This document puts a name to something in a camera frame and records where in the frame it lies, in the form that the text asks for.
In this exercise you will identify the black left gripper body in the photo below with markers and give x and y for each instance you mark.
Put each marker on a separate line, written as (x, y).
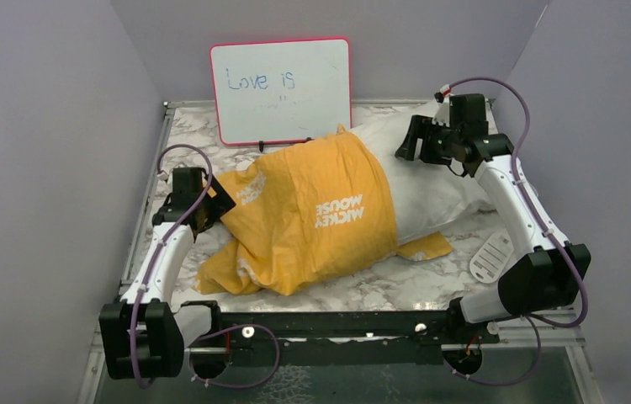
(169, 204)

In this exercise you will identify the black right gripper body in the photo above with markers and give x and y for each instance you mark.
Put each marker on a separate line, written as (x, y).
(441, 143)

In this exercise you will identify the white pillow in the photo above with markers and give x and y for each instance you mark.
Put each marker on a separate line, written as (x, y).
(426, 197)

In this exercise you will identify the blue yellow Mickey pillowcase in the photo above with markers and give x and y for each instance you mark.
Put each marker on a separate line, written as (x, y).
(306, 214)

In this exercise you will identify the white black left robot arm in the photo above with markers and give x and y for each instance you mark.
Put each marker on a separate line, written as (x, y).
(154, 290)

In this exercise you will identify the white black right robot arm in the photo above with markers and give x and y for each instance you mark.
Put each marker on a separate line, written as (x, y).
(549, 269)

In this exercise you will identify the white printed label tag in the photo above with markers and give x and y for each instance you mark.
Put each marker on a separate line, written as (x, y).
(494, 257)

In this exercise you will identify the pink framed whiteboard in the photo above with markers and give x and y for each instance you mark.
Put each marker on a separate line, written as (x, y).
(281, 92)

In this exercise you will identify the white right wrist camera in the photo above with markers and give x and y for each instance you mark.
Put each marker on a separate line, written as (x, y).
(442, 97)

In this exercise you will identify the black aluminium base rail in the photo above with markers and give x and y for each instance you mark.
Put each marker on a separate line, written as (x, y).
(261, 339)

